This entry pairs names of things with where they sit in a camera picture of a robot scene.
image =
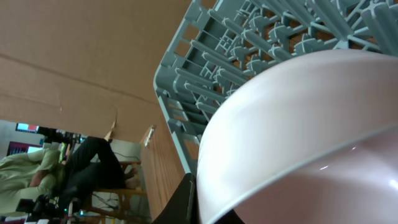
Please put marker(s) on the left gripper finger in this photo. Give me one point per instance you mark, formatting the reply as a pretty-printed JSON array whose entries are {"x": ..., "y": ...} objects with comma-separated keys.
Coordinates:
[{"x": 180, "y": 202}]

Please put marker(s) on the pink shallow bowl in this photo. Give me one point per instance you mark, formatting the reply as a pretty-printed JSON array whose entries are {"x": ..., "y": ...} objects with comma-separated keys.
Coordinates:
[{"x": 310, "y": 140}]

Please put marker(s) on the grey plastic dishwasher rack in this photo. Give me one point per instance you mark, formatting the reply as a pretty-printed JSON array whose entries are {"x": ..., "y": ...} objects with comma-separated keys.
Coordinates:
[{"x": 216, "y": 49}]

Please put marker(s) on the wooden chair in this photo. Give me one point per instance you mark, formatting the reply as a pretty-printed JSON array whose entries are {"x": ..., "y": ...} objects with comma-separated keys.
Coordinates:
[{"x": 121, "y": 204}]

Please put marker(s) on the seated person in background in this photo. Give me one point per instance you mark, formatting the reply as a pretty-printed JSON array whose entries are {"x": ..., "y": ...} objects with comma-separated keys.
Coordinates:
[{"x": 92, "y": 166}]

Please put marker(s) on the brown cardboard panel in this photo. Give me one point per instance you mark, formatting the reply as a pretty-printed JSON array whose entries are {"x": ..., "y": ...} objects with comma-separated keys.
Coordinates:
[{"x": 85, "y": 66}]

